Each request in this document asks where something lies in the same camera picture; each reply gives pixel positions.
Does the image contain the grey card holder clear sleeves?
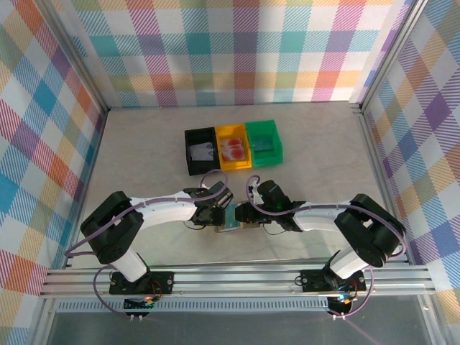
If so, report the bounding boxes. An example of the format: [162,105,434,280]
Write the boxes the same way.
[214,221,261,235]

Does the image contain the teal card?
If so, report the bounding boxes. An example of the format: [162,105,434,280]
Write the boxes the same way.
[224,203,241,231]
[253,137,277,153]

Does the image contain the yellow plastic bin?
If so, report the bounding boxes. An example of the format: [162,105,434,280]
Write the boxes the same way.
[214,123,254,173]

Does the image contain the black plastic bin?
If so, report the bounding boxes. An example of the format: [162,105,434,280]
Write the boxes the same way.
[184,126,222,176]

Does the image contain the green plastic bin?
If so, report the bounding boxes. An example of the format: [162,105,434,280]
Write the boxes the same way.
[244,119,285,169]

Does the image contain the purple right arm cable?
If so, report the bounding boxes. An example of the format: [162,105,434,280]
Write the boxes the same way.
[245,175,406,319]

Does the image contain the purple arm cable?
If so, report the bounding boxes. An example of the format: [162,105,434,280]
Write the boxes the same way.
[245,175,406,319]
[64,168,233,321]

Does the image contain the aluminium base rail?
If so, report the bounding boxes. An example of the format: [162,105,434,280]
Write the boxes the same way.
[38,261,436,300]

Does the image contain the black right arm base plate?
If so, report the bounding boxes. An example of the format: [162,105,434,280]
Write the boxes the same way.
[299,267,368,294]

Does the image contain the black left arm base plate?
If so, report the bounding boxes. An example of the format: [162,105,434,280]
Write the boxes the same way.
[109,270,176,296]

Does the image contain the perforated metal cable duct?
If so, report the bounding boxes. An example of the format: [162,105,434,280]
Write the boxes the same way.
[53,300,334,313]

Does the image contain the aluminium side rail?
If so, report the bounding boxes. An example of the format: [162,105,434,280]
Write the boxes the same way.
[63,107,109,270]
[354,103,413,265]

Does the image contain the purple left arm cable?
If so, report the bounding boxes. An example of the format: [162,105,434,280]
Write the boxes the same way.
[64,168,233,321]

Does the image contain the aluminium frame post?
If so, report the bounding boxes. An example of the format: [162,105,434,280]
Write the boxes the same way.
[354,0,431,114]
[42,0,109,113]

